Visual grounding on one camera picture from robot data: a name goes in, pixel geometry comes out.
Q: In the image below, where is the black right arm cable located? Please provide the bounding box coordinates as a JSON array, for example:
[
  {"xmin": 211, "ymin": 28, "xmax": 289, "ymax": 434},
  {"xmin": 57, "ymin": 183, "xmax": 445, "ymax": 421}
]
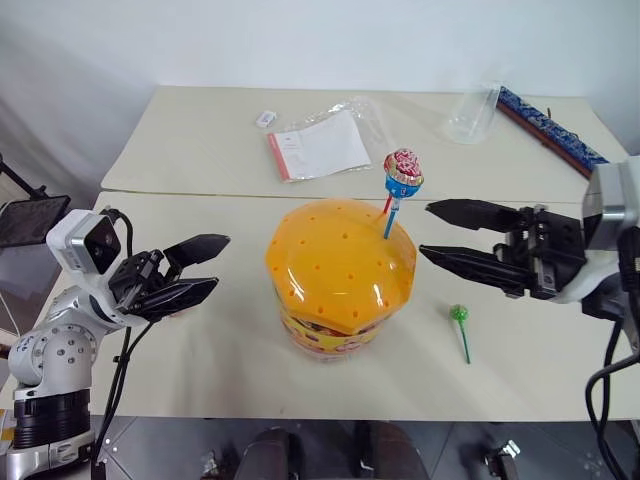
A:
[{"xmin": 584, "ymin": 239, "xmax": 640, "ymax": 480}]

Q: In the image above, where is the black tablet screen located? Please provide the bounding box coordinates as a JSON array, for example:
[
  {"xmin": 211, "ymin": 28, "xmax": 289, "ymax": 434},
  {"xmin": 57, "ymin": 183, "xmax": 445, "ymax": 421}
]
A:
[{"xmin": 0, "ymin": 194, "xmax": 72, "ymax": 249}]

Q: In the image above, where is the orange plastic lollipop jar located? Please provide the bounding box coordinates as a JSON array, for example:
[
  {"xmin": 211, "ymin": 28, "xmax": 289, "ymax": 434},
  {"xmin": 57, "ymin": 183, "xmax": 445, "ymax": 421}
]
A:
[{"xmin": 264, "ymin": 197, "xmax": 418, "ymax": 363}]

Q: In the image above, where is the red and blue wrapped lollipop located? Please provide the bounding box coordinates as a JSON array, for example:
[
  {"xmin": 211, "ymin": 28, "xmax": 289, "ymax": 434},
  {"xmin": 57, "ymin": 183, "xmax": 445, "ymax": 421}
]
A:
[{"xmin": 381, "ymin": 147, "xmax": 426, "ymax": 241}]

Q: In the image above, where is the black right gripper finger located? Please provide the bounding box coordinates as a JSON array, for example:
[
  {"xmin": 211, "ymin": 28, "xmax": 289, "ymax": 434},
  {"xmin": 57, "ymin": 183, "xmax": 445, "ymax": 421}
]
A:
[
  {"xmin": 418, "ymin": 243, "xmax": 539, "ymax": 300},
  {"xmin": 424, "ymin": 198, "xmax": 524, "ymax": 234}
]

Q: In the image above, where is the green wrapped lollipop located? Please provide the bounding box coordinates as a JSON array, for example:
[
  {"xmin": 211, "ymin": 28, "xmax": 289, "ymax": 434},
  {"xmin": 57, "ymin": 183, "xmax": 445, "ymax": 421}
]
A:
[{"xmin": 448, "ymin": 304, "xmax": 473, "ymax": 365}]

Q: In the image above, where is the white paper sheet red edge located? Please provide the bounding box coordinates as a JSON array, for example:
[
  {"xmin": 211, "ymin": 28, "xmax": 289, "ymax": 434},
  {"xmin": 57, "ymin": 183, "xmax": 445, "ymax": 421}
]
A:
[{"xmin": 266, "ymin": 110, "xmax": 373, "ymax": 184}]

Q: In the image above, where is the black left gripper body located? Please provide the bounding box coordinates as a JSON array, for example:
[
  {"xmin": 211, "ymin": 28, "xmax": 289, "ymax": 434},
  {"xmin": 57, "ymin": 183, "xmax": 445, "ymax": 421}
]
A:
[{"xmin": 108, "ymin": 248, "xmax": 183, "ymax": 315}]

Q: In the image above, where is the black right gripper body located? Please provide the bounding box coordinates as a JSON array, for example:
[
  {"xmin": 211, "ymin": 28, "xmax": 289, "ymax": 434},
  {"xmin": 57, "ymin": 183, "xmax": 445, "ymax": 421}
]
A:
[{"xmin": 492, "ymin": 203, "xmax": 588, "ymax": 301}]

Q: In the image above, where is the dark rounded shape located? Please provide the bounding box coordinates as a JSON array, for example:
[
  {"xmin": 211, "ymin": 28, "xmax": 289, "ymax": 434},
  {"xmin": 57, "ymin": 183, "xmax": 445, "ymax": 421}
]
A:
[{"xmin": 236, "ymin": 426, "xmax": 307, "ymax": 480}]

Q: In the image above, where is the long blue patterned box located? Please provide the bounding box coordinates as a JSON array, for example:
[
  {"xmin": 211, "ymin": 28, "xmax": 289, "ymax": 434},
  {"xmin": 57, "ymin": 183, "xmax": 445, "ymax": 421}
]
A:
[{"xmin": 495, "ymin": 85, "xmax": 611, "ymax": 179}]

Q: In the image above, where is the black tripod stand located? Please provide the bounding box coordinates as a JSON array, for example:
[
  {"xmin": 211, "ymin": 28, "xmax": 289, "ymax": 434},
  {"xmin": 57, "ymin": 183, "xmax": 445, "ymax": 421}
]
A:
[{"xmin": 0, "ymin": 151, "xmax": 49, "ymax": 202}]

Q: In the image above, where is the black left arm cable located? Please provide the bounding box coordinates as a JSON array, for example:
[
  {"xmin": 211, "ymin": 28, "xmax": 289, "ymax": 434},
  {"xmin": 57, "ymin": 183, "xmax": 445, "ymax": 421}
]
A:
[{"xmin": 91, "ymin": 205, "xmax": 156, "ymax": 480}]

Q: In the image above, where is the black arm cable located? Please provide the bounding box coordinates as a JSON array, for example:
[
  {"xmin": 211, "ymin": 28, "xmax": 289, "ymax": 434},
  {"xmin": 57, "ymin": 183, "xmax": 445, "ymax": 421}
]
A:
[
  {"xmin": 91, "ymin": 205, "xmax": 156, "ymax": 480},
  {"xmin": 584, "ymin": 239, "xmax": 640, "ymax": 480}
]

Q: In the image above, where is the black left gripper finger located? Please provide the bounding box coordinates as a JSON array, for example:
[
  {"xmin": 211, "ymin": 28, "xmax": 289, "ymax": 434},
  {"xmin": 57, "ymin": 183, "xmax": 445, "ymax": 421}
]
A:
[
  {"xmin": 163, "ymin": 233, "xmax": 232, "ymax": 267},
  {"xmin": 131, "ymin": 277, "xmax": 221, "ymax": 321}
]

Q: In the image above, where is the clear plastic cup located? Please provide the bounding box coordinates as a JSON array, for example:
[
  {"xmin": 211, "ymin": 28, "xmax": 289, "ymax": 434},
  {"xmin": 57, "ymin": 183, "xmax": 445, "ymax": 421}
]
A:
[{"xmin": 444, "ymin": 82, "xmax": 502, "ymax": 147}]

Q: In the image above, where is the clear plastic bag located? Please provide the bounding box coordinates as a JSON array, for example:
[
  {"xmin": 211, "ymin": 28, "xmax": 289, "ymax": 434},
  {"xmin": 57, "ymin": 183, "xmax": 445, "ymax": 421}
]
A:
[{"xmin": 265, "ymin": 95, "xmax": 389, "ymax": 184}]

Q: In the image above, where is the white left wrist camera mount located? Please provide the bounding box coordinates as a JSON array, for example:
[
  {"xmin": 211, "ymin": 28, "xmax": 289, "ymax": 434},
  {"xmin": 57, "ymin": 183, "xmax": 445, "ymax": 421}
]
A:
[{"xmin": 46, "ymin": 208, "xmax": 146, "ymax": 330}]

